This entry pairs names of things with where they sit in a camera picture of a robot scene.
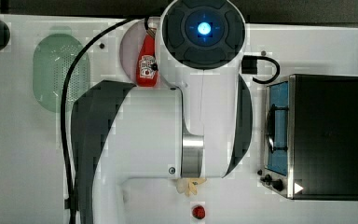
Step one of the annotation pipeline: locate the black toaster oven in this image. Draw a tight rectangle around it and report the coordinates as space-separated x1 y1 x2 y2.
258 74 358 201

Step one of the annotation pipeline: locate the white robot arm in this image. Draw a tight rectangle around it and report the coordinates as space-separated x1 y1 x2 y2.
71 0 253 224

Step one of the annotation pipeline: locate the red ketchup bottle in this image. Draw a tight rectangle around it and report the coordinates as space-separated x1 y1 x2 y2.
136 34 158 87

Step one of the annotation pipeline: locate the peeled toy banana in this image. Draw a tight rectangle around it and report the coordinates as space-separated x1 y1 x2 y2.
176 178 207 197

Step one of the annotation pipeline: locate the grey round plate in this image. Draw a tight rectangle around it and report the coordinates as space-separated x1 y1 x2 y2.
119 21 157 86

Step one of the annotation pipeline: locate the small red toy fruit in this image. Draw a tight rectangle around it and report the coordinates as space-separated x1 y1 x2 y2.
192 205 206 220

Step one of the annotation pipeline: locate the green oval colander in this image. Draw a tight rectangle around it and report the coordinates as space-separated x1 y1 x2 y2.
33 34 90 113

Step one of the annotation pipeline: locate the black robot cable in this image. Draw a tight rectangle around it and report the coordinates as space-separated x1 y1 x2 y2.
60 17 144 224

